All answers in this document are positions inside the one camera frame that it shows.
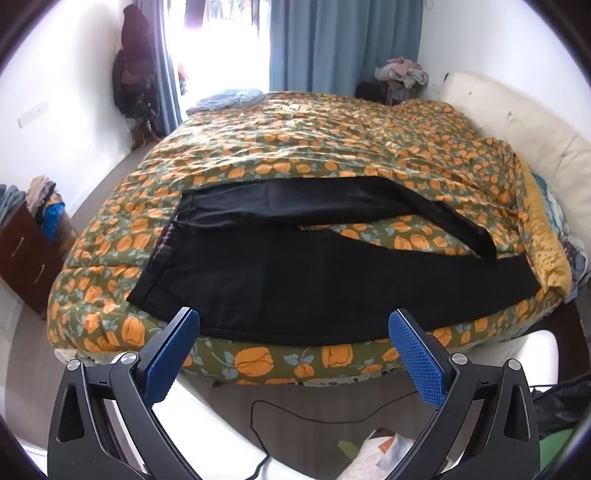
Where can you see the yellow knitted blanket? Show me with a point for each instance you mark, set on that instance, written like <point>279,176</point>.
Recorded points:
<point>549,249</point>

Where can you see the brown wooden dresser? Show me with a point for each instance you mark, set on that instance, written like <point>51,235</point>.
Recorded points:
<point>23,258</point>

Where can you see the grey-blue cloth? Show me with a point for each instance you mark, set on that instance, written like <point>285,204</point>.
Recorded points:
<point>10,203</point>

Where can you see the dark hanging coats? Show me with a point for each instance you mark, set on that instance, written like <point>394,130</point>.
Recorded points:
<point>136,60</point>

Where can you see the black bag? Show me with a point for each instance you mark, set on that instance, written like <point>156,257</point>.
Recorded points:
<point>563,406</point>

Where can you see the narrow blue curtain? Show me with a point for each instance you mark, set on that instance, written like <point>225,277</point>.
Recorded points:
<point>164,69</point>

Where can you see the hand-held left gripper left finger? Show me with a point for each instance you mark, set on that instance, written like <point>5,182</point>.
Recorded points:
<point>173,350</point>

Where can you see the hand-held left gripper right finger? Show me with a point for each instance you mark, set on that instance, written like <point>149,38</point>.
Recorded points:
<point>418,357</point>

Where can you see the white plastic bag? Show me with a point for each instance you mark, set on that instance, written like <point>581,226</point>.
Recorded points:
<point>369,457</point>

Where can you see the dark stool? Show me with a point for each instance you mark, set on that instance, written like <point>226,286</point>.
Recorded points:
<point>369,91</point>

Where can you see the pile of colourful clothes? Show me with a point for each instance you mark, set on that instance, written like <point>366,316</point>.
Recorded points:
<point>51,217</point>

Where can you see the green cloth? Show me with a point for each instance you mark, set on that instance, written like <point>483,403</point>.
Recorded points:
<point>554,454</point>

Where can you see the black pants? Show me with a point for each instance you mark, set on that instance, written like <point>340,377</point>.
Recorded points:
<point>277,286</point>

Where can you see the pile of pale clothes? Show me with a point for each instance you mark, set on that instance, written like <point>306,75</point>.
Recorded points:
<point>401,71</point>

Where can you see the white bed frame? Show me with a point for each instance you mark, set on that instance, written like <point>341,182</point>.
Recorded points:
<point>217,415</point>

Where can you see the cream padded headboard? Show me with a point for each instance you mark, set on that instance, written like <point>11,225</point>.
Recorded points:
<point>531,120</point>

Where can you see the yellow-green paper strip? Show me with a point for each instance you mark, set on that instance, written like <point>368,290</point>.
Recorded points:
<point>347,447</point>

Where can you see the light blue folded cloth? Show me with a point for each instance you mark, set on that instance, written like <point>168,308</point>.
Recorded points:
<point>231,97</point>

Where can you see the orange floral quilt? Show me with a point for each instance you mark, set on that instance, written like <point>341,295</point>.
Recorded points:
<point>323,138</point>

